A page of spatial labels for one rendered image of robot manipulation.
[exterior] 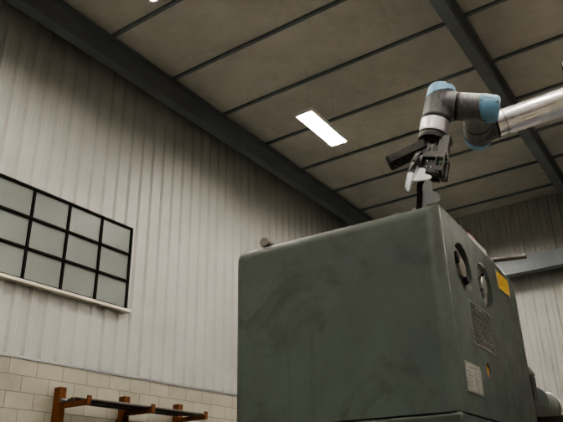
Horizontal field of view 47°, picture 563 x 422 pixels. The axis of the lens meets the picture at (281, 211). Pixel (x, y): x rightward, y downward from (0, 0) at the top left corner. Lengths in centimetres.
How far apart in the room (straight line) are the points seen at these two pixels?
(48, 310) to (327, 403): 808
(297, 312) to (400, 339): 23
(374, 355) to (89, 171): 924
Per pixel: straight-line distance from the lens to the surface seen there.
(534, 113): 190
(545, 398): 296
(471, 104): 176
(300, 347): 132
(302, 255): 137
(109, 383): 972
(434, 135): 172
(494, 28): 1133
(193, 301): 1133
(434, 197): 174
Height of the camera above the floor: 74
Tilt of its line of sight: 24 degrees up
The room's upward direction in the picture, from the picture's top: 1 degrees counter-clockwise
